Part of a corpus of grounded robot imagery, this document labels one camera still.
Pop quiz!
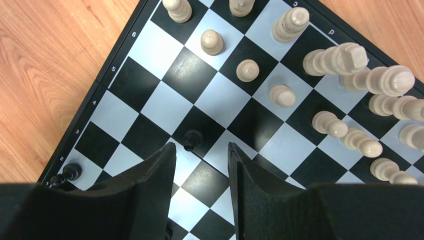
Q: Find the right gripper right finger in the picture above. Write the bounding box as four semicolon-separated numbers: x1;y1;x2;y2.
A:
228;142;424;240

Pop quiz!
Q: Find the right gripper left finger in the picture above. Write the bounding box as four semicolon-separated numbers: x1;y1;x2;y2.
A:
0;142;176;240

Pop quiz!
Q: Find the black white chessboard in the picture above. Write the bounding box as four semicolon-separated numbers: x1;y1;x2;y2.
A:
38;0;424;240

